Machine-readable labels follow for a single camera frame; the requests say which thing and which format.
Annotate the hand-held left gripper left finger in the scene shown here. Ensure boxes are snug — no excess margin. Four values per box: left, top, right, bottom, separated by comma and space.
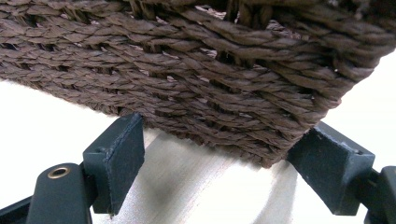
82, 112, 146, 217

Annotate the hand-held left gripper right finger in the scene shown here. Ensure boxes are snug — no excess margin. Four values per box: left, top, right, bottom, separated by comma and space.
286, 120, 376, 217

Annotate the brown woven basket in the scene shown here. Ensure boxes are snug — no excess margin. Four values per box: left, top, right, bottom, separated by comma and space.
0, 0, 396, 169

